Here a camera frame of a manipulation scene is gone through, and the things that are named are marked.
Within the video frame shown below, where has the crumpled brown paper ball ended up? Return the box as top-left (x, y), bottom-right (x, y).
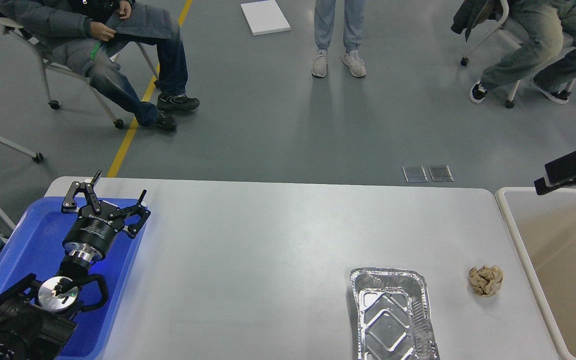
top-left (468, 265), bottom-right (504, 297)

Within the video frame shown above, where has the seated person in green trousers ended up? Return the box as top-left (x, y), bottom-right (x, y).
top-left (470, 0), bottom-right (576, 105)

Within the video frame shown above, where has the left metal floor plate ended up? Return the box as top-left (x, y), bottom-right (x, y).
top-left (402, 165), bottom-right (428, 183)

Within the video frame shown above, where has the seated person in grey coat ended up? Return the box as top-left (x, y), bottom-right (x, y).
top-left (0, 0), bottom-right (201, 132)

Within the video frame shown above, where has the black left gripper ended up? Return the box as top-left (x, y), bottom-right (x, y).
top-left (61, 170), bottom-right (152, 262)

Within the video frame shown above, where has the white board on floor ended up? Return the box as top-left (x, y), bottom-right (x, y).
top-left (240, 0), bottom-right (291, 36)

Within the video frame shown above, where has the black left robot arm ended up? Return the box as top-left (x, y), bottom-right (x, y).
top-left (0, 173), bottom-right (151, 360)

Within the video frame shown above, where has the white chair at right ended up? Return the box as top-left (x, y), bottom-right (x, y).
top-left (460, 0), bottom-right (575, 109)

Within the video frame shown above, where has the metal floor plate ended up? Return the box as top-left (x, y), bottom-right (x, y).
top-left (402, 165), bottom-right (428, 183)
top-left (428, 165), bottom-right (454, 183)

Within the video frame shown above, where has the right metal floor plate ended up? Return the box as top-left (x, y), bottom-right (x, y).
top-left (428, 165), bottom-right (454, 183)

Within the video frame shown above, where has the beige plastic bin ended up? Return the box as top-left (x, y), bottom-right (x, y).
top-left (496, 187), bottom-right (576, 360)

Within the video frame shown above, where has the white chair under left person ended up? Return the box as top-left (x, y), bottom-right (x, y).
top-left (0, 17), bottom-right (161, 130)

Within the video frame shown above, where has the aluminium foil tray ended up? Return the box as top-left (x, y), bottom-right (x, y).
top-left (349, 268), bottom-right (441, 360)

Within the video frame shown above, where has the dark jacket on chair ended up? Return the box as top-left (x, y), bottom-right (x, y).
top-left (450, 0), bottom-right (503, 42)

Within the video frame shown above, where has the blue plastic tray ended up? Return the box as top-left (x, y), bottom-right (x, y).
top-left (0, 196), bottom-right (143, 360)

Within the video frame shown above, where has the standing person in grey sweatpants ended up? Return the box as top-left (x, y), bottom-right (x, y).
top-left (311, 0), bottom-right (367, 79)

